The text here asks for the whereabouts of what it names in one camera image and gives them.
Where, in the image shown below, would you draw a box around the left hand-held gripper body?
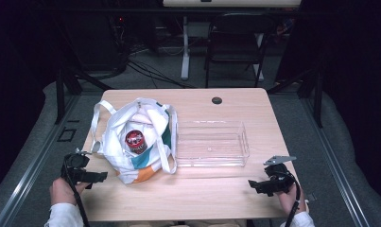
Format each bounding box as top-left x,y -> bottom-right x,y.
61,148 -> 94,184

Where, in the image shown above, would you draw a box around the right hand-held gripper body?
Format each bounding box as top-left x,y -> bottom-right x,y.
262,154 -> 298,195

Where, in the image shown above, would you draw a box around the red can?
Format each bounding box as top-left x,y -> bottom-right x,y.
125,129 -> 148,155

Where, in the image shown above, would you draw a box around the clear plastic box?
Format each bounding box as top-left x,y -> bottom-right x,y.
174,119 -> 251,168

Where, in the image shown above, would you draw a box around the white colourful tote bag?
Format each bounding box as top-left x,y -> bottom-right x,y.
89,96 -> 179,185

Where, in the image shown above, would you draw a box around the person's right hand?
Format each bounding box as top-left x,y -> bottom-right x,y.
273,183 -> 307,217

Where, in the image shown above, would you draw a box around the person's left hand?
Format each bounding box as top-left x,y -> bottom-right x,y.
49,177 -> 92,206

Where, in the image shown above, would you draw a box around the black metal stand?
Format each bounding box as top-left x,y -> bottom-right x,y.
53,64 -> 114,125
267,61 -> 325,129

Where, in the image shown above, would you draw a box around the black folding chair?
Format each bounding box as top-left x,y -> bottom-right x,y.
204,12 -> 277,89

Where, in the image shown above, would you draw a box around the white desk with legs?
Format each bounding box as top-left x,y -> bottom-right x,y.
162,0 -> 303,82

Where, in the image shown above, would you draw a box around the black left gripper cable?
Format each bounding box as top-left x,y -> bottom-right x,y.
62,156 -> 92,227

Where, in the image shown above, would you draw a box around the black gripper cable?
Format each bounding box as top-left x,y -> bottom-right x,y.
284,171 -> 303,227
62,156 -> 92,227

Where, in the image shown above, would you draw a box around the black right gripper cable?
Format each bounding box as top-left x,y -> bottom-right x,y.
284,171 -> 303,227

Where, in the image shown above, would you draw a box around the aluminium floor rail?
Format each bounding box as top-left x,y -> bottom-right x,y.
0,94 -> 82,227
300,94 -> 372,227

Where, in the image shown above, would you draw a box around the black floor cables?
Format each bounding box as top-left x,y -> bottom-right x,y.
109,18 -> 197,90

